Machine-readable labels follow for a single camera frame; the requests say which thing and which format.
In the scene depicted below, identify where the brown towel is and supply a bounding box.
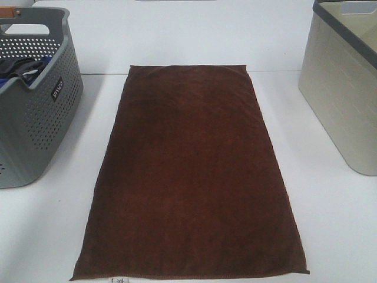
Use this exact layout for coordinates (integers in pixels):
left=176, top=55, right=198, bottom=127
left=72, top=65, right=308, bottom=280

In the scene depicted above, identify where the grey perforated plastic basket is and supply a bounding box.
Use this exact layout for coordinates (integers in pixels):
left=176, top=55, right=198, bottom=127
left=1, top=7, right=83, bottom=188

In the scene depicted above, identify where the beige basket with grey rim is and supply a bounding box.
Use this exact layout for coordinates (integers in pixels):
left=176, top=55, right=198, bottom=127
left=298, top=1, right=376, bottom=176

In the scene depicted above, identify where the black cloth in basket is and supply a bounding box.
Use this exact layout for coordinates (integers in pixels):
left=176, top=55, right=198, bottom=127
left=0, top=58, right=45, bottom=83

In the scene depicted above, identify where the blue cloth in basket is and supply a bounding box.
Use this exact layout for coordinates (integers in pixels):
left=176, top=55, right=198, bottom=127
left=0, top=57, right=55, bottom=89

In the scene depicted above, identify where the brown leather basket handle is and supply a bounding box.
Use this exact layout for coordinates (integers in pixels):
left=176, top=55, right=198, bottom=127
left=0, top=6, right=20, bottom=19

